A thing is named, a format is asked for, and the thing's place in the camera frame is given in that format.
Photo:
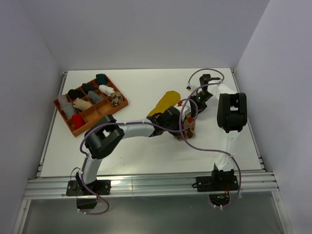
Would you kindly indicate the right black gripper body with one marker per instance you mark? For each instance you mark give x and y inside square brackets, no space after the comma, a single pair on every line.
[198,101]

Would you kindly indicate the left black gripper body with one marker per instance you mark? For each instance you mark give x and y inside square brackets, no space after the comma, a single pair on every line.
[175,126]

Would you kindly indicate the orange argyle sock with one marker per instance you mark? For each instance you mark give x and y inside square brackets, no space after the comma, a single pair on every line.
[188,126]

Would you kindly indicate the yellow sock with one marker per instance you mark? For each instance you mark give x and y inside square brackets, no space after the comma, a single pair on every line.
[171,98]

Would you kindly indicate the brown argyle sock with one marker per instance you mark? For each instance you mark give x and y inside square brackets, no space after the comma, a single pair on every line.
[116,98]

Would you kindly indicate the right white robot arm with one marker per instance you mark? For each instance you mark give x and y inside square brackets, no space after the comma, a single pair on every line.
[231,118]

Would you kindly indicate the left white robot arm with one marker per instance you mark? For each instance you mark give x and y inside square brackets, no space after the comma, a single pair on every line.
[100,141]

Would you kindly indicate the white rolled sock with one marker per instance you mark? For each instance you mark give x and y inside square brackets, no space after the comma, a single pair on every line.
[107,90]

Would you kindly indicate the grey rolled sock middle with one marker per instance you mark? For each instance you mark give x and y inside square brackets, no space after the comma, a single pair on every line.
[94,97]

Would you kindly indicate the dark green rolled sock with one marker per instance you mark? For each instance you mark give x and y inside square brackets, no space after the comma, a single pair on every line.
[101,79]

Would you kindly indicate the orange compartment tray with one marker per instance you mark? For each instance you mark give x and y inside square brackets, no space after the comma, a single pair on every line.
[98,110]

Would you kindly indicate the black rolled sock upper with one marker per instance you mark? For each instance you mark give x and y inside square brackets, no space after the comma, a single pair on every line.
[88,87]

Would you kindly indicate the black rolled sock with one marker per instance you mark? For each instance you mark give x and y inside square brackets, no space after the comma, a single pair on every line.
[74,94]
[88,87]

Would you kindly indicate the red rolled sock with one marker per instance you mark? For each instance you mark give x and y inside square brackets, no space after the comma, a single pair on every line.
[78,121]

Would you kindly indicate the beige rolled sock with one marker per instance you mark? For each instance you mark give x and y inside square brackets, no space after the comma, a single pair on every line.
[81,104]

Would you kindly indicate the black rolled sock left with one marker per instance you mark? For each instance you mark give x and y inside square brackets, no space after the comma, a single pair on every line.
[74,94]

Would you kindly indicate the dark grey rolled sock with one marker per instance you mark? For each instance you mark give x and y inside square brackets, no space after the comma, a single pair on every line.
[69,110]

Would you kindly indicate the light grey rolled sock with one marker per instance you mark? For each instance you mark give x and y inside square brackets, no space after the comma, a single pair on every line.
[63,100]

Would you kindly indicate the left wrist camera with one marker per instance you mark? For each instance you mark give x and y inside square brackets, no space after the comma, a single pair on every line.
[185,111]

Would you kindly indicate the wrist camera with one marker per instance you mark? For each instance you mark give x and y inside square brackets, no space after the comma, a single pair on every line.
[185,111]
[190,87]

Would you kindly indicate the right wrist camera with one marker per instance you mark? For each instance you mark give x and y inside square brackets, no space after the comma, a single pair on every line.
[190,87]

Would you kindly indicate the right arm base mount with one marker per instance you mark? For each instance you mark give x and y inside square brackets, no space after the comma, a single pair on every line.
[215,184]

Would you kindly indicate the aluminium rail frame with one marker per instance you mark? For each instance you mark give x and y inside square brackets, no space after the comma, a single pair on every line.
[145,185]

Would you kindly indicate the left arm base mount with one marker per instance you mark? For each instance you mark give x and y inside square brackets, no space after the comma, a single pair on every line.
[76,188]

